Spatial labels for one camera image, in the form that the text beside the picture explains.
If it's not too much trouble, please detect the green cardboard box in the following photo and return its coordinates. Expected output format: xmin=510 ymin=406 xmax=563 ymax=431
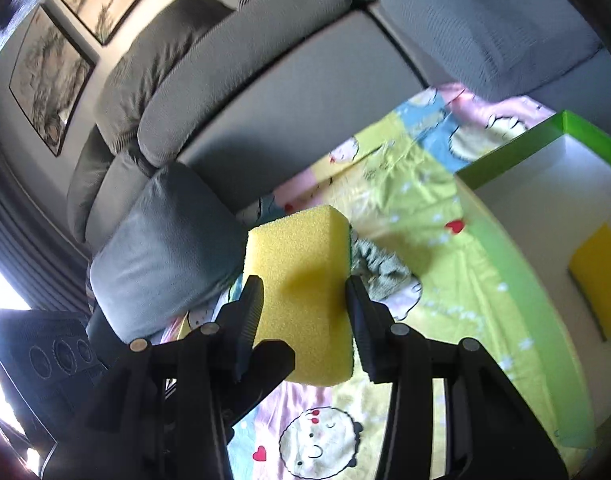
xmin=455 ymin=110 xmax=611 ymax=451

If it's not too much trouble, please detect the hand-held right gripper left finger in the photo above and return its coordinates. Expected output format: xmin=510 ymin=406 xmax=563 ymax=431
xmin=45 ymin=275 xmax=266 ymax=480

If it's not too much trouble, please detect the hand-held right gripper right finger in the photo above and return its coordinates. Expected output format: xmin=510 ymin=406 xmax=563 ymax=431
xmin=345 ymin=276 xmax=569 ymax=480

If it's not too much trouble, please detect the grey sofa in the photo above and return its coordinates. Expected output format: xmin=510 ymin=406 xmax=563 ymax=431
xmin=65 ymin=0 xmax=611 ymax=261

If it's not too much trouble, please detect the grey plush toy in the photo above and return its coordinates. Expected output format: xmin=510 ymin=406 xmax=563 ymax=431
xmin=353 ymin=230 xmax=423 ymax=306

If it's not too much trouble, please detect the dark grey curtain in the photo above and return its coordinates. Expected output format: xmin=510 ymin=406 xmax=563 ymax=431
xmin=0 ymin=130 xmax=93 ymax=311

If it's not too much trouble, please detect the blue-grey cushion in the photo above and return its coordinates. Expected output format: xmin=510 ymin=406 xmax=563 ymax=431
xmin=88 ymin=162 xmax=247 ymax=343
xmin=378 ymin=0 xmax=603 ymax=102

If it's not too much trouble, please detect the yellow sponge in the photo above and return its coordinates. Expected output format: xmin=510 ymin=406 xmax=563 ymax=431
xmin=569 ymin=222 xmax=611 ymax=342
xmin=242 ymin=204 xmax=357 ymax=388

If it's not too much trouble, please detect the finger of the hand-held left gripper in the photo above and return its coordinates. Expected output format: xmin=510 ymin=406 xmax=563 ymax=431
xmin=225 ymin=340 xmax=297 ymax=436

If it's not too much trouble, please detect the printed cartoon blanket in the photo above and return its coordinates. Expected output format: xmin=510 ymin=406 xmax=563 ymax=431
xmin=165 ymin=82 xmax=601 ymax=480

